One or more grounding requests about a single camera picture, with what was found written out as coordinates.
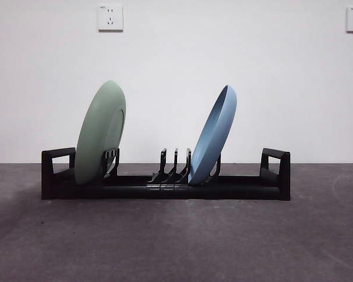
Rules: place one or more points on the black plate rack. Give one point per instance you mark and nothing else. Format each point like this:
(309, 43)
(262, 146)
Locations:
(238, 191)

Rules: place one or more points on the green round plate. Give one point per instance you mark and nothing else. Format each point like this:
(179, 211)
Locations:
(100, 132)

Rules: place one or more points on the blue round plate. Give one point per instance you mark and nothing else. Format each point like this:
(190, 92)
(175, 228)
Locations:
(211, 138)

